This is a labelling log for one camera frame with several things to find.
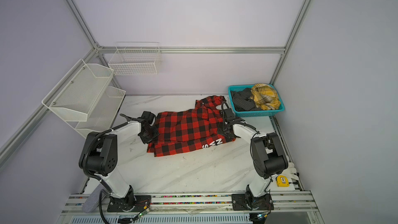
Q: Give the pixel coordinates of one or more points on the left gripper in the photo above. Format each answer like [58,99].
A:
[156,133]

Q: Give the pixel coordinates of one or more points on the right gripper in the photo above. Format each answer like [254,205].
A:
[220,130]

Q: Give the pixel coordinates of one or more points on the red black plaid shirt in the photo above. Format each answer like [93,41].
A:
[190,130]

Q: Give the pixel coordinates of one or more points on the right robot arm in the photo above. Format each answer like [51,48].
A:
[268,156]

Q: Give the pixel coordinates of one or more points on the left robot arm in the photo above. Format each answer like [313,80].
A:
[99,160]

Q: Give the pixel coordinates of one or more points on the dark grey shirt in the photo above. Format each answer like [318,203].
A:
[243,101]

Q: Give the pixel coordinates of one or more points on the teal plastic basket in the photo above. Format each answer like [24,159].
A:
[238,88]

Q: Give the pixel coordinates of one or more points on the yellow plaid shirt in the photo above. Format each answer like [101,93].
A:
[265,97]

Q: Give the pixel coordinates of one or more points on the yellow tape measure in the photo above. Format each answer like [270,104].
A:
[282,181]

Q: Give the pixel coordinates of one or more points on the white work glove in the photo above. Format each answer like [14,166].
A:
[291,172]

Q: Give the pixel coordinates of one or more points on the grey foam pad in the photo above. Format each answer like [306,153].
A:
[92,201]

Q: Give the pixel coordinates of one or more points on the white mesh wall shelf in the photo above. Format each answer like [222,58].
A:
[85,98]

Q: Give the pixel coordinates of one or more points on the white wire wall basket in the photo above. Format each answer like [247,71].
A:
[136,58]

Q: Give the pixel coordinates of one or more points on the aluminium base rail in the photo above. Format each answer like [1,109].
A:
[287,207]

